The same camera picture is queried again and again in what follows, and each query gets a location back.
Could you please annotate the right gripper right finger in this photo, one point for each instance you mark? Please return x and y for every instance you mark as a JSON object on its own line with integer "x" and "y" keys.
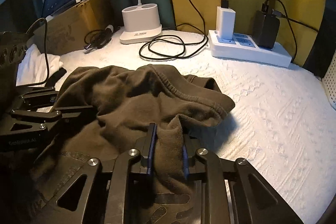
{"x": 193, "y": 152}

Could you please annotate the brown cardboard box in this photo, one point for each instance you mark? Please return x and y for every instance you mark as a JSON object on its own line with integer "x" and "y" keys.
{"x": 66, "y": 32}

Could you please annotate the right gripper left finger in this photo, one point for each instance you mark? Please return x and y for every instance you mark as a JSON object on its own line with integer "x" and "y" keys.
{"x": 146, "y": 147}

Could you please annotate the white power strip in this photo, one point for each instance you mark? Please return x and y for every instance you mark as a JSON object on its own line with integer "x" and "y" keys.
{"x": 242, "y": 47}

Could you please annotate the black charger adapter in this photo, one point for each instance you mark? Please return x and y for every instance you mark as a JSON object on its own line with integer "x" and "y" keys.
{"x": 265, "y": 29}

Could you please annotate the white bed cover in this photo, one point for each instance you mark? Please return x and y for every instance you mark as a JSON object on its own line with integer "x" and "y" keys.
{"x": 282, "y": 122}

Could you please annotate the white charger adapter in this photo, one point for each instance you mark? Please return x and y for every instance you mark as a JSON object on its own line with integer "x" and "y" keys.
{"x": 225, "y": 22}

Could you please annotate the white desk lamp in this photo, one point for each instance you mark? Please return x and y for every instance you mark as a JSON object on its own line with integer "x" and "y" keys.
{"x": 141, "y": 22}

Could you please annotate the white cloth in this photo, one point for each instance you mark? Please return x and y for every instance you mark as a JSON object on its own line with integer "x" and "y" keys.
{"x": 32, "y": 68}

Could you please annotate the white woven basket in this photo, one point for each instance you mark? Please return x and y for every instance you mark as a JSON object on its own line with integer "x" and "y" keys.
{"x": 329, "y": 82}

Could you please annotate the dark brown sweatshirt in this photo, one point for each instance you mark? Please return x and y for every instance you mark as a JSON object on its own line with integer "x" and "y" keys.
{"x": 127, "y": 102}

